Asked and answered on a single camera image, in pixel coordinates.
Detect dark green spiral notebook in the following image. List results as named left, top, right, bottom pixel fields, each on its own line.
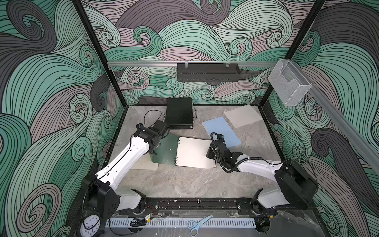
left=150, top=134, right=217, bottom=169

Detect torn lined paper page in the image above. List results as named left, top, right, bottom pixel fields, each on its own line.
left=224, top=105, right=262, bottom=128

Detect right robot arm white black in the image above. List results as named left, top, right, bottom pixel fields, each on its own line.
left=206, top=132, right=318, bottom=215

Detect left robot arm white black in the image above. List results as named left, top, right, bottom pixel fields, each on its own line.
left=80, top=120, right=169, bottom=232

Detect beige spiral notebook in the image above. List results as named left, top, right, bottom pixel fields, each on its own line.
left=131, top=153, right=159, bottom=170

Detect black hard case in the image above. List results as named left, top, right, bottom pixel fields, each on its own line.
left=165, top=97, right=194, bottom=130

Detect light blue scissors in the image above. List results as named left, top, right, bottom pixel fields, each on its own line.
left=187, top=215, right=213, bottom=237

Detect round analog clock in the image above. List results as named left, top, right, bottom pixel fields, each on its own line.
left=77, top=215, right=101, bottom=237

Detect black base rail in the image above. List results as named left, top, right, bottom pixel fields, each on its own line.
left=118, top=197, right=317, bottom=217

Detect aluminium rail back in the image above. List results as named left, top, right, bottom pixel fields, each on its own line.
left=108, top=60, right=278, bottom=67

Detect aluminium rail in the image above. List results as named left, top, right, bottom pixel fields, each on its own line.
left=299, top=66, right=379, bottom=170
left=108, top=60, right=278, bottom=67

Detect white slotted cable duct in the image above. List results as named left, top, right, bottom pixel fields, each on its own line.
left=106, top=217, right=256, bottom=229

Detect black wall tray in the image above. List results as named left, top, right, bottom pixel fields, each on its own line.
left=177, top=63, right=241, bottom=85

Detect clear plastic wall holder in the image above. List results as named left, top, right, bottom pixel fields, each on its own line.
left=268, top=59, right=312, bottom=107

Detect aluminium rail right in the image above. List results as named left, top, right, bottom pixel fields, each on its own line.
left=299, top=66, right=379, bottom=170

